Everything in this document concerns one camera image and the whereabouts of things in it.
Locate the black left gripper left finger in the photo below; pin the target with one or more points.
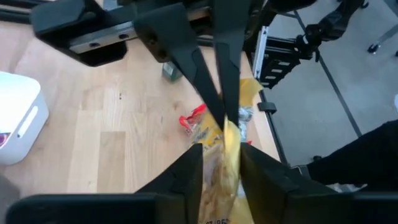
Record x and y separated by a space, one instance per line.
124 208

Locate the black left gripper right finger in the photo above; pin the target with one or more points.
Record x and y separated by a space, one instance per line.
295 205

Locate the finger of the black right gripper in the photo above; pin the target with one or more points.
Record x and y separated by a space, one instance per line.
231 46
174 34

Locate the green lid spice jar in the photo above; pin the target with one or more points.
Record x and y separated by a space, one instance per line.
170 72

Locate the red ramen packet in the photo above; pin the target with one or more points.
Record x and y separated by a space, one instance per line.
192 117

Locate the yellow ramen packet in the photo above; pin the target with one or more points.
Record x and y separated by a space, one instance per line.
220 174

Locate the iridescent spoon pink bowl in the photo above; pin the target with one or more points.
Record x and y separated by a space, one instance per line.
3 139

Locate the person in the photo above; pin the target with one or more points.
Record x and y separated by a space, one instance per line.
357 155

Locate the white plastic bin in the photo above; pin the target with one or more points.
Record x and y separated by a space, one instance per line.
18 118

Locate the office chair base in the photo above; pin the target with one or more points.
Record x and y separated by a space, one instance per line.
385 37

